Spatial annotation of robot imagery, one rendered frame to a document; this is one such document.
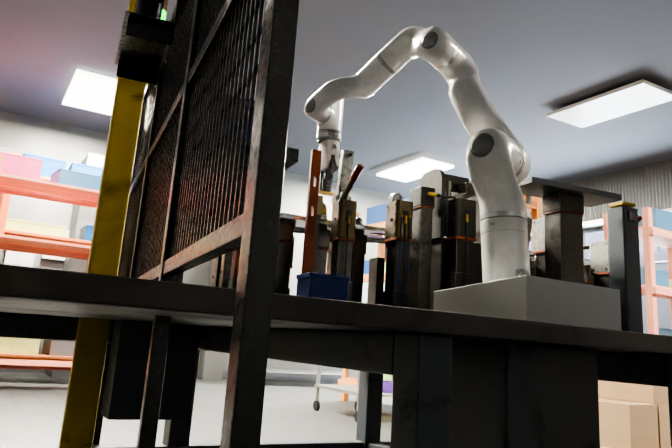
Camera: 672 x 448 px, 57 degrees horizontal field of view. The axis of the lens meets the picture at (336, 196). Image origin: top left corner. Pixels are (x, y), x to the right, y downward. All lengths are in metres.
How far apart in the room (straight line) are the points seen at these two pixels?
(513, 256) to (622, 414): 2.81
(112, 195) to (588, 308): 1.59
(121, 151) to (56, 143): 7.31
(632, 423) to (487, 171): 2.91
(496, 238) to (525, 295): 0.26
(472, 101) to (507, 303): 0.62
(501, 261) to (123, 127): 1.44
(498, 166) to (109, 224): 1.35
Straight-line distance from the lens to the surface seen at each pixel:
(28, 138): 9.64
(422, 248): 1.90
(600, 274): 2.46
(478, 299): 1.51
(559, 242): 2.06
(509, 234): 1.63
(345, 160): 1.92
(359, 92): 2.05
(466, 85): 1.83
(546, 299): 1.46
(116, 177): 2.35
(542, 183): 2.01
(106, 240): 2.31
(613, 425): 4.38
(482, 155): 1.64
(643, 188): 9.92
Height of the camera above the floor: 0.63
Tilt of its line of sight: 13 degrees up
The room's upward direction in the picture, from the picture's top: 4 degrees clockwise
